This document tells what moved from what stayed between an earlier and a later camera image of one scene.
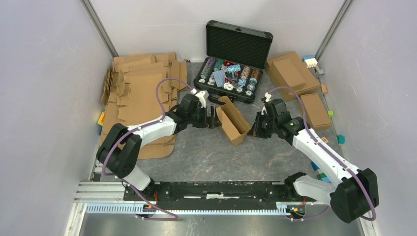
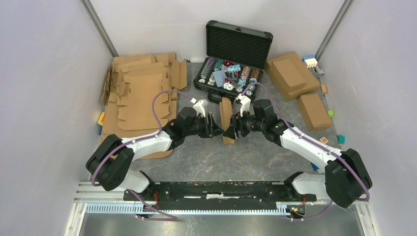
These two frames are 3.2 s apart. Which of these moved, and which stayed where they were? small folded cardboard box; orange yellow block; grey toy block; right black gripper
Moved: right black gripper
Stayed: small folded cardboard box; grey toy block; orange yellow block
